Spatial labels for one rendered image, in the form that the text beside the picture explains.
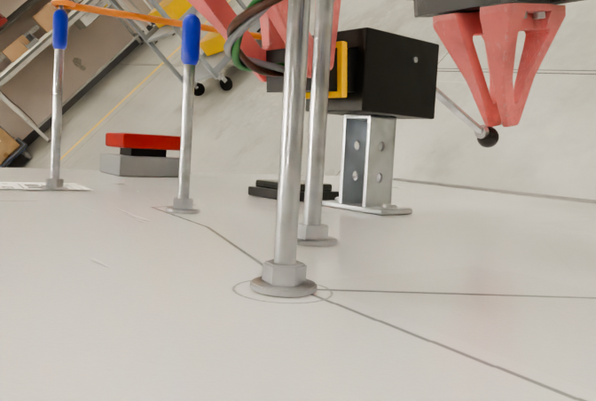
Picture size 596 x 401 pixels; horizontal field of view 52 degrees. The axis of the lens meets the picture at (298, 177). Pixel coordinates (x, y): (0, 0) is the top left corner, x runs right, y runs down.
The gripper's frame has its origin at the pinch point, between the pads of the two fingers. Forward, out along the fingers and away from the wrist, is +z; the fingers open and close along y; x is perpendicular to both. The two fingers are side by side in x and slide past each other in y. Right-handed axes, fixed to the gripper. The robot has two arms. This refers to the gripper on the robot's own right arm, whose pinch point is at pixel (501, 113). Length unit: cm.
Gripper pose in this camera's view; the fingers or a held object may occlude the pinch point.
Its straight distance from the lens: 42.1
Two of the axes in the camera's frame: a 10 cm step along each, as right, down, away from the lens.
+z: 0.8, 9.8, 1.6
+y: 6.4, 0.7, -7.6
